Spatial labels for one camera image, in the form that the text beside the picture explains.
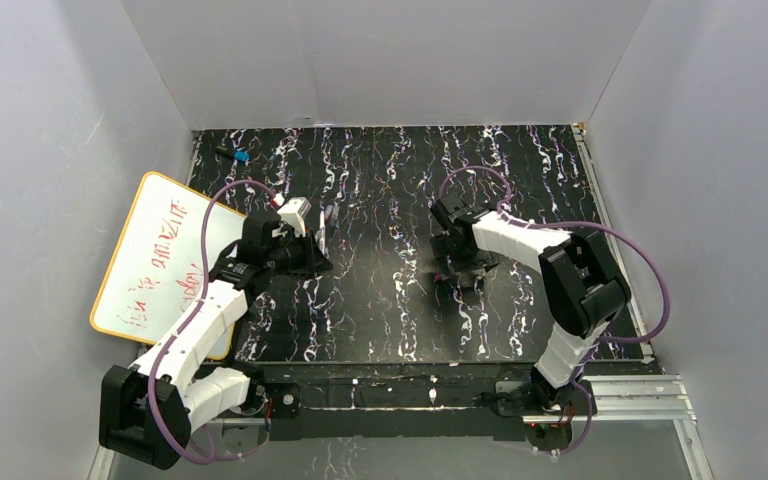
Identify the yellow framed whiteboard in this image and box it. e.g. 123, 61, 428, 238
89, 170, 249, 362

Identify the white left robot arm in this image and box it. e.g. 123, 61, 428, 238
99, 197, 332, 470

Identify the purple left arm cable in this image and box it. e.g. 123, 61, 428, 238
146, 178, 286, 465

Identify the black pen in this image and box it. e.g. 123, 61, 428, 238
329, 204, 340, 225

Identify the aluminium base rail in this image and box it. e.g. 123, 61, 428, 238
92, 374, 713, 480

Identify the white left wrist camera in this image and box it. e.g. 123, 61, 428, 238
277, 197, 311, 237

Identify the blue capped black marker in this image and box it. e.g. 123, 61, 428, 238
215, 146, 250, 163

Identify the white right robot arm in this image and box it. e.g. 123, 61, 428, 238
430, 195, 631, 406

